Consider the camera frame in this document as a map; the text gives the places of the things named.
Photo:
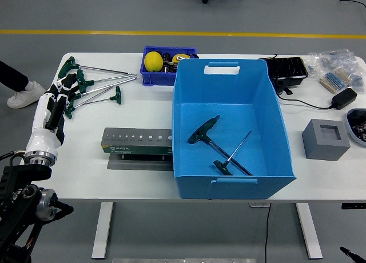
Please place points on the robot right hand black fingers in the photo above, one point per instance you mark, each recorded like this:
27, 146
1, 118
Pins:
350, 254

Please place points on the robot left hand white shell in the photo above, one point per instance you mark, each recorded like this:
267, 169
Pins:
40, 143

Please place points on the metal hex key stand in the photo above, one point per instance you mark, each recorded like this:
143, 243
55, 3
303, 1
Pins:
134, 150

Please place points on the large light blue plastic box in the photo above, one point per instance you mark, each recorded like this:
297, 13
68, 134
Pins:
257, 88

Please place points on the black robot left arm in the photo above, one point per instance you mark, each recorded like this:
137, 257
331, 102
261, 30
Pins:
20, 174

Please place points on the white table leg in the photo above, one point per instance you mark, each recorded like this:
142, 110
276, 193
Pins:
101, 231
310, 234

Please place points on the black table control panel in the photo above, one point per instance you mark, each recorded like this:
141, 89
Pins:
353, 205

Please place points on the person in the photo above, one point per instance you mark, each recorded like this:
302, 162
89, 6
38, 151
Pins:
11, 77

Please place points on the grey cube with square recess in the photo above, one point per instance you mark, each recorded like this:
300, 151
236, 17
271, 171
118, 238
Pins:
314, 145

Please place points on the grey bowl with small parts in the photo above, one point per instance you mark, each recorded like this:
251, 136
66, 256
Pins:
349, 125

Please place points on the small dark blue parts bin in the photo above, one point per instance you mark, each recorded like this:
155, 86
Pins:
154, 77

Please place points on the yellow ball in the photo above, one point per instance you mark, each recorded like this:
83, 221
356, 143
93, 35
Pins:
153, 61

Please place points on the black roll in bin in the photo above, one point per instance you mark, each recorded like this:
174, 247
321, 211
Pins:
167, 58

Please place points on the black power adapter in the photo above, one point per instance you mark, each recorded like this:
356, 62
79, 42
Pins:
344, 98

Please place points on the yellow tape measure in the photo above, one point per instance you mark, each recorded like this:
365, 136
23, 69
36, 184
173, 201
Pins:
181, 57

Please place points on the blue resistor strip pack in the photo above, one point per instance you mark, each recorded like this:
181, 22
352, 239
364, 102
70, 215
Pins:
333, 81

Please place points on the black plastic tray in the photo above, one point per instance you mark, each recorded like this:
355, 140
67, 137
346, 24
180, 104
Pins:
288, 68

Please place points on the clear plastic bags with parts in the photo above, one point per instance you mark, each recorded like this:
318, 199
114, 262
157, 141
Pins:
334, 58

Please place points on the grey under-table bracket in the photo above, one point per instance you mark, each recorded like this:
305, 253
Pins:
257, 205

